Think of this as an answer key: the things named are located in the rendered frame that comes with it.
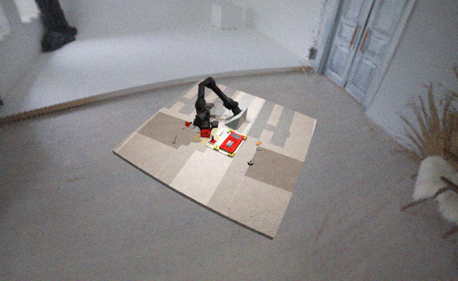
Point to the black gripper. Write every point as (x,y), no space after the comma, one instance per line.
(213,124)

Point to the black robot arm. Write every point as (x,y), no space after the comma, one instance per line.
(200,105)

